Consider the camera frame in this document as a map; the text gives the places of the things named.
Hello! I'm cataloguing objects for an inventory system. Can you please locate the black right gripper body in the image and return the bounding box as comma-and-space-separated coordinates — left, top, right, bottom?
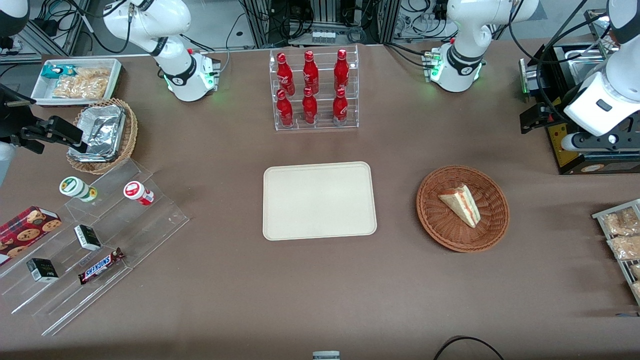
0, 107, 52, 155

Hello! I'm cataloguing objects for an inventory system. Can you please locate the triangular sandwich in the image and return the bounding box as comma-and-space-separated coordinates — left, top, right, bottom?
438, 184, 482, 229

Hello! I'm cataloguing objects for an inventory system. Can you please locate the light wicker basket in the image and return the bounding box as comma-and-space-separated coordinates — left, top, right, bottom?
66, 98, 139, 175

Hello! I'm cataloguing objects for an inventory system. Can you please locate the tray of packaged snacks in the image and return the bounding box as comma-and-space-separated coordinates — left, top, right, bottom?
591, 198, 640, 307

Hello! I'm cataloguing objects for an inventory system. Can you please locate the brown wicker basket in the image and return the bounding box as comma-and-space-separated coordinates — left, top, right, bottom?
416, 165, 511, 253

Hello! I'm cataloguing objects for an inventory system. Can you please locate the beige plastic tray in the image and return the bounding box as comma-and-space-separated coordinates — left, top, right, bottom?
262, 161, 378, 242

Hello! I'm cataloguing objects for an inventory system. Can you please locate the black hot dog roller machine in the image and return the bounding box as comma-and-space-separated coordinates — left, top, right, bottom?
518, 9, 640, 176

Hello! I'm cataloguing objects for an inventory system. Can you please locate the aluminium foil container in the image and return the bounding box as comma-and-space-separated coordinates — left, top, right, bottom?
68, 104, 126, 162

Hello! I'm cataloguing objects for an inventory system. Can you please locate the white snack bin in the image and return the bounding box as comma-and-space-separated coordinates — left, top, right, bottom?
30, 58, 124, 107

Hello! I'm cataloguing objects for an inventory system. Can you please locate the clear bag of chips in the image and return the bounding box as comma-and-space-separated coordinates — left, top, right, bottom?
52, 67, 111, 100

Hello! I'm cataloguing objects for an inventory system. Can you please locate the green lidded cup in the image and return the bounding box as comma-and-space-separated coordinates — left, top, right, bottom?
59, 176, 99, 204

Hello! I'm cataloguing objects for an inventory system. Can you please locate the teal snack packet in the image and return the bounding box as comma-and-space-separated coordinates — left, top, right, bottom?
40, 63, 77, 80

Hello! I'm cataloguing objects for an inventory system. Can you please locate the red lidded cup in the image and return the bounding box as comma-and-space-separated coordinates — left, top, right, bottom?
123, 180, 155, 207

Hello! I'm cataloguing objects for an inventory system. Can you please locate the red cookie box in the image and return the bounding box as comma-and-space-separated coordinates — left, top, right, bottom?
0, 205, 63, 266

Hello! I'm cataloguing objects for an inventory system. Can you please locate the small black box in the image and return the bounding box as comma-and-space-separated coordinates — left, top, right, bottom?
73, 224, 103, 252
25, 257, 60, 284

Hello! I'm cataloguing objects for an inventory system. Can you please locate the clear acrylic stepped shelf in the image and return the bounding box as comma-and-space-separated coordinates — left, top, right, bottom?
0, 158, 190, 337

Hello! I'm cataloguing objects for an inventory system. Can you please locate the Snickers chocolate bar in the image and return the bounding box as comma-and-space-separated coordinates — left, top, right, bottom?
77, 247, 126, 286

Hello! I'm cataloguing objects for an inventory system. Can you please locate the red soda bottle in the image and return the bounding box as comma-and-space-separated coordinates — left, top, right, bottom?
302, 50, 320, 95
276, 52, 295, 96
332, 88, 349, 126
333, 48, 350, 93
301, 87, 319, 125
276, 89, 295, 128

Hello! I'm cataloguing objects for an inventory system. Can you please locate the clear acrylic bottle rack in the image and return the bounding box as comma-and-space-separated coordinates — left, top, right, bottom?
268, 44, 360, 132

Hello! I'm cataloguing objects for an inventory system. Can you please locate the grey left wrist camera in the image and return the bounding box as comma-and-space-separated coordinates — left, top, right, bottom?
561, 131, 640, 152

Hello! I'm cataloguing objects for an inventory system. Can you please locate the black cable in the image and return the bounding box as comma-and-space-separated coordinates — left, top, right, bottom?
432, 335, 506, 360

